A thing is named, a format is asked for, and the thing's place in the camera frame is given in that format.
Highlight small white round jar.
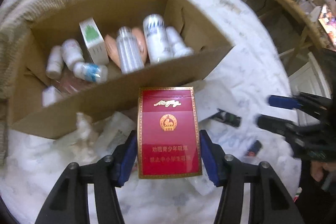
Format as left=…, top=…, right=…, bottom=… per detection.
left=42, top=86, right=63, bottom=107

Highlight red cigarette box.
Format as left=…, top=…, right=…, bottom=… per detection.
left=137, top=87, right=202, bottom=179

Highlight small bottle blue label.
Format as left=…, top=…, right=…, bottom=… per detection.
left=73, top=62, right=108, bottom=83

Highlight white pill bottle red label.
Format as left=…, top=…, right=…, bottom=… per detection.
left=46, top=46, right=64, bottom=80

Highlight large white bottle blue numerals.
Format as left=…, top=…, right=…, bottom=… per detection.
left=143, top=14, right=173, bottom=64

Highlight white pill bottle blue logo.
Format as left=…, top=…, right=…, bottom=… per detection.
left=62, top=39, right=84, bottom=71

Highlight peach handheld sealer device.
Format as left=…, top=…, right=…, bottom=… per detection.
left=104, top=27, right=147, bottom=74

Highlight green white carton box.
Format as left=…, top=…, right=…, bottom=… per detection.
left=79, top=18, right=109, bottom=65

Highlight person's right hand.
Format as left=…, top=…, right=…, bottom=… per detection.
left=310, top=161, right=336, bottom=182

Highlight small dark lipstick tube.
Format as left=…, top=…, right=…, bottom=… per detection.
left=245, top=140, right=263, bottom=157

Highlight white floral bed sheet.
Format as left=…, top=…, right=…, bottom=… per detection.
left=1, top=0, right=301, bottom=223

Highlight wooden side table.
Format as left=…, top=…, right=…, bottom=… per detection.
left=232, top=0, right=329, bottom=70

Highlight white paper leaflet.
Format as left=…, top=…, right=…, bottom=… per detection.
left=94, top=112, right=136, bottom=158

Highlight lit screen display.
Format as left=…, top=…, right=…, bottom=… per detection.
left=318, top=4, right=336, bottom=46

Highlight white spray bottle black label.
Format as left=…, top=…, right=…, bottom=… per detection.
left=166, top=26, right=194, bottom=58

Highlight brown cardboard box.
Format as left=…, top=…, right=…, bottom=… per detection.
left=7, top=0, right=232, bottom=139

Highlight striped beige blanket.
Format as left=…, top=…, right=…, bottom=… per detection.
left=1, top=0, right=77, bottom=160

